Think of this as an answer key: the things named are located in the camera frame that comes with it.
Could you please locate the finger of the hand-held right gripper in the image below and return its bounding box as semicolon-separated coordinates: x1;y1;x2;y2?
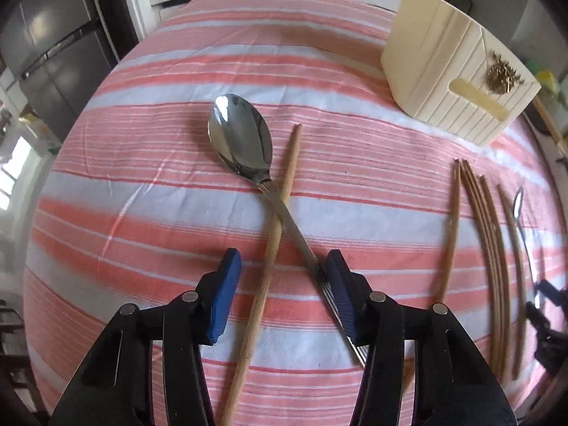
525;302;562;367
534;278;568;308

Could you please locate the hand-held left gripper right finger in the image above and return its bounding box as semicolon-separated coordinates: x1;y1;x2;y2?
326;250;518;426

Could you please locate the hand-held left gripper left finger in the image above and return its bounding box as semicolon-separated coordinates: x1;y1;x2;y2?
49;247;242;426

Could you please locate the light wooden chopstick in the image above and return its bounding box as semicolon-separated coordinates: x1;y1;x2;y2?
219;123;304;426

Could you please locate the small metal spoon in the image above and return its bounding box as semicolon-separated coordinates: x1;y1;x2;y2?
512;187;539;289

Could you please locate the large metal spoon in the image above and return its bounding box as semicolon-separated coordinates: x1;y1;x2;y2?
208;93;367;368

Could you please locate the cream ribbed plastic basket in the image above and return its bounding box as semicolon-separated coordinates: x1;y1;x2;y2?
381;0;543;147

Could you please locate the pink white striped tablecloth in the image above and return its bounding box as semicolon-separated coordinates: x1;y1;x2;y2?
22;0;564;426

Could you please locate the wooden board edge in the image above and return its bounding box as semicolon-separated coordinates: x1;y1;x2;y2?
531;97;568;161

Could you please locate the yellow green bag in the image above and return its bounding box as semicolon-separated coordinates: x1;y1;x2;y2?
534;69;561;95

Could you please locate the gold brooch ornament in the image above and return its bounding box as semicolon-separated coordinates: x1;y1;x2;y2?
486;52;526;95

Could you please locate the window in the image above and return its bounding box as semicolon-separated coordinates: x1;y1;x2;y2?
0;135;28;214

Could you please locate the grey refrigerator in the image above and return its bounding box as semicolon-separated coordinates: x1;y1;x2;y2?
0;0;139;143

